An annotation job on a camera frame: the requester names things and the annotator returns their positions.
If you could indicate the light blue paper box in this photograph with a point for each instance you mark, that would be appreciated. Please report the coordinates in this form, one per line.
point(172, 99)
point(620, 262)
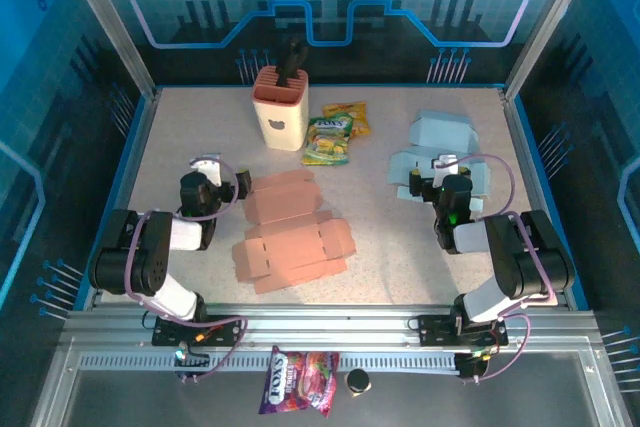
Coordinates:
point(440, 127)

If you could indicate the pink paper box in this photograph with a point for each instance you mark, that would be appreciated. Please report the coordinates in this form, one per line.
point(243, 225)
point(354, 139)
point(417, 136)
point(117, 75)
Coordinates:
point(295, 242)

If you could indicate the cream knife block pink top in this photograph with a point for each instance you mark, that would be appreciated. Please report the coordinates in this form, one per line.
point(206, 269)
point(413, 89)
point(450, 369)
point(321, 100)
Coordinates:
point(280, 117)

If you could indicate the green candy bag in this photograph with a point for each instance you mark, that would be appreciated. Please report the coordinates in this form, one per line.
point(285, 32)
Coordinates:
point(327, 142)

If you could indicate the yellow candy bag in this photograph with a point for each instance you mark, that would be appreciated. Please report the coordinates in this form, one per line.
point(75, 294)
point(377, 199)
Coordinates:
point(350, 114)

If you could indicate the black electronics module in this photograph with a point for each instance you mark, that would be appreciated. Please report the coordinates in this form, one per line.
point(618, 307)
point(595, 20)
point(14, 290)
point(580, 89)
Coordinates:
point(470, 367)
point(195, 358)

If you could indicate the purple berries candy bag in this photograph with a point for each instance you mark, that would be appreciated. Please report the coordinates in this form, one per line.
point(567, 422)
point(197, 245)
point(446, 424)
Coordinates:
point(295, 382)

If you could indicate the black round cap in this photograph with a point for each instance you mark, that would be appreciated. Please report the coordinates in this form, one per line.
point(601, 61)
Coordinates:
point(358, 381)

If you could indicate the grey metal shelf panel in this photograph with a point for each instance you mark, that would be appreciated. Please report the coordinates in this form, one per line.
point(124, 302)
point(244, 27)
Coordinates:
point(450, 402)

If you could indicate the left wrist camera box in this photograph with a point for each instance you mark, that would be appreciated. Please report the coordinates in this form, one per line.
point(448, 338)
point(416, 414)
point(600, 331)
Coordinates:
point(210, 169)

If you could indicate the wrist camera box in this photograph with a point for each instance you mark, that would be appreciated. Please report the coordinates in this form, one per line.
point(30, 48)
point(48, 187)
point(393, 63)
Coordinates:
point(210, 169)
point(445, 164)

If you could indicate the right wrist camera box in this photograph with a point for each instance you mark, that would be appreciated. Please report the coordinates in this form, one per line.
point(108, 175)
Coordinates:
point(445, 164)

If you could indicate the aluminium side rail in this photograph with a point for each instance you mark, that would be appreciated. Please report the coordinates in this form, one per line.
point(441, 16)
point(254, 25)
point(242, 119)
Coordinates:
point(521, 147)
point(138, 147)

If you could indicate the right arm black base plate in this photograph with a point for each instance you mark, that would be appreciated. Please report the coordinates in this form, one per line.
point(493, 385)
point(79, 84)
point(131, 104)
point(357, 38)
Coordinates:
point(435, 329)

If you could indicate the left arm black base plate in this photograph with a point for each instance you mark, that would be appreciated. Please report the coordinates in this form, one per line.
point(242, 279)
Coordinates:
point(170, 334)

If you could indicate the aluminium front rail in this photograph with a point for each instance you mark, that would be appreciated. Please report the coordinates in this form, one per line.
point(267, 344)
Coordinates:
point(325, 327)

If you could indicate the aluminium frame post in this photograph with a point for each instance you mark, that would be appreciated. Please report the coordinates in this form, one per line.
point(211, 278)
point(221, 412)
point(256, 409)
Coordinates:
point(550, 22)
point(107, 22)

